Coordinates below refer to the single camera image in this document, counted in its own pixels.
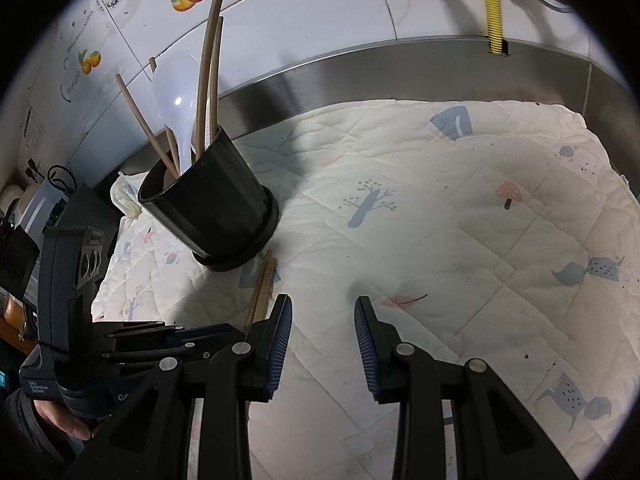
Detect black power cable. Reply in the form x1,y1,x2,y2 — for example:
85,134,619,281
47,165,76,193

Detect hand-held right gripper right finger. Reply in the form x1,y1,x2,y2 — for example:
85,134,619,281
353,296,581,480

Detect white plastic soup spoon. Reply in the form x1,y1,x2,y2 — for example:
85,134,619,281
151,49,201,173

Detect black utensil holder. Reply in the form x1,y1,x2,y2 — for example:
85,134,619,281
137,125,280,272

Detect yellow corrugated gas hose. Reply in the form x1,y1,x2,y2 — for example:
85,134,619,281
479,0,502,56

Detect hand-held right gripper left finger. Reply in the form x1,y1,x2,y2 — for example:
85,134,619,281
65,294,293,480

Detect brown wooden chopstick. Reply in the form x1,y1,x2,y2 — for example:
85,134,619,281
252,249,273,311
244,259,277,328

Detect black countertop appliance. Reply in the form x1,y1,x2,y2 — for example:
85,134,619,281
47,182,123,241

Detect person's left hand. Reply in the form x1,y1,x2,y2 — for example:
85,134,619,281
30,387,103,443

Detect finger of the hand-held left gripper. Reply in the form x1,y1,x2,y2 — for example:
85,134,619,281
102,324,246,363
102,319,178,337

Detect bunch of wooden chopsticks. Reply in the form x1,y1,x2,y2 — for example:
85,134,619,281
115,0,228,178

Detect printed quilted mat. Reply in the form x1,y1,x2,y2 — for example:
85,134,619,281
92,100,636,480

